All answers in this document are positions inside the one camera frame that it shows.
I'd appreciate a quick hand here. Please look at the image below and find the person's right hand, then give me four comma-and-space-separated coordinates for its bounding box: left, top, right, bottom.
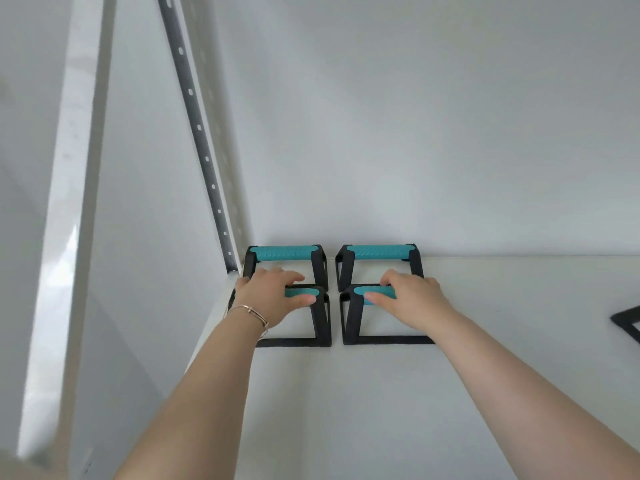
363, 269, 459, 332

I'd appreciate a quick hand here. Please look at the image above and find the person's left hand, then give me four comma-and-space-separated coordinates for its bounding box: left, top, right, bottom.
233, 267, 319, 330

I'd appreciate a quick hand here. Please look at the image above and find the black teal-grip push-up bar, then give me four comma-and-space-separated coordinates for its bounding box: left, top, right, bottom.
335, 243, 425, 293
339, 284, 436, 346
227, 285, 333, 348
242, 244, 329, 291

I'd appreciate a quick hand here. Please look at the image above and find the person's left forearm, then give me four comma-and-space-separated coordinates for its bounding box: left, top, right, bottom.
114, 306, 267, 480

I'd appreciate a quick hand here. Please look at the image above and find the person's right forearm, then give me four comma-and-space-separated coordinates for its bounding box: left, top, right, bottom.
433, 310, 640, 480

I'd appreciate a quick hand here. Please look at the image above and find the thin gold bracelet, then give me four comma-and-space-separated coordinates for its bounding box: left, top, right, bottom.
226, 305, 270, 340

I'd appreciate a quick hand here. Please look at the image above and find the grey perforated shelf rail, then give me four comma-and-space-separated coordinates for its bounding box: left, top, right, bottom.
156, 0, 240, 273

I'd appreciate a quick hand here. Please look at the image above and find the black push-up bar frame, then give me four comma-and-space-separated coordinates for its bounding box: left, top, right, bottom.
610, 306, 640, 344

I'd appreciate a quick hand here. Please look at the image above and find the white shelf upright post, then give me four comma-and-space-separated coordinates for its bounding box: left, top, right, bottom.
17, 0, 116, 465

